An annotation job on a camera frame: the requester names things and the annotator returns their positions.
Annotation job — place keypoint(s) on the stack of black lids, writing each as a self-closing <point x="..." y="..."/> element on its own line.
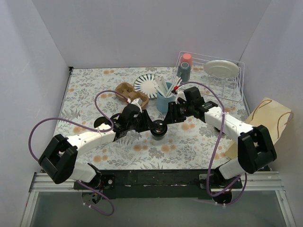
<point x="101" y="120"/>

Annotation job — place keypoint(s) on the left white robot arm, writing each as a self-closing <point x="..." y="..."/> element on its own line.
<point x="59" y="160"/>

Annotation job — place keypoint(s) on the blue striped plate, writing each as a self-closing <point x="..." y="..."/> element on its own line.
<point x="146" y="83"/>

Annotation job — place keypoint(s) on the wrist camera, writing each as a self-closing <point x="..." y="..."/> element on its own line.
<point x="137" y="102"/>
<point x="179" y="95"/>

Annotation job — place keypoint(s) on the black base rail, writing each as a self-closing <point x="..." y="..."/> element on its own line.
<point x="180" y="183"/>

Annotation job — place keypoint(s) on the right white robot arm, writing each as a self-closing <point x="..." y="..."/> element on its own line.
<point x="255" y="148"/>

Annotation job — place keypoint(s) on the blue straw holder cup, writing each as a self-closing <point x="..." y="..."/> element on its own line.
<point x="162" y="100"/>

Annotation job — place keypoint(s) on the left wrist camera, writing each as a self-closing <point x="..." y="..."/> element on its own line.
<point x="137" y="102"/>

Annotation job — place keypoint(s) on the dark teal cup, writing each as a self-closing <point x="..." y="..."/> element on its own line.
<point x="184" y="70"/>

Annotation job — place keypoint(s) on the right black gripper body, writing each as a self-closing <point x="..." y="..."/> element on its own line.
<point x="171" y="112"/>

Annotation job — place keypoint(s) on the white wire dish rack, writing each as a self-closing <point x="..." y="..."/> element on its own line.
<point x="229" y="90"/>

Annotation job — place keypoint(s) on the cream white plate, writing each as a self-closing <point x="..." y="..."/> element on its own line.
<point x="221" y="69"/>

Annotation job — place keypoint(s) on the dark paper coffee cup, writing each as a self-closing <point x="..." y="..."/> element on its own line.
<point x="158" y="136"/>

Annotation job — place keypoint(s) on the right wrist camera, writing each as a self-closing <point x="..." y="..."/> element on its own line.
<point x="179" y="95"/>

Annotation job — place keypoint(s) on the brown paper bag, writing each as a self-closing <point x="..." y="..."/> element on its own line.
<point x="272" y="115"/>

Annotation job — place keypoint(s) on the brown cardboard cup carrier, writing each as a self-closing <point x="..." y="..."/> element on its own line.
<point x="128" y="91"/>

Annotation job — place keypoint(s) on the black coffee cup lid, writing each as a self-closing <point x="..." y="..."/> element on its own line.
<point x="160" y="129"/>

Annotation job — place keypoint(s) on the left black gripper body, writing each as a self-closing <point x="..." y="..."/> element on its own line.
<point x="144" y="120"/>

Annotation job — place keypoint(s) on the pink cup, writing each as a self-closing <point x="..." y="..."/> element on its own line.
<point x="187" y="57"/>

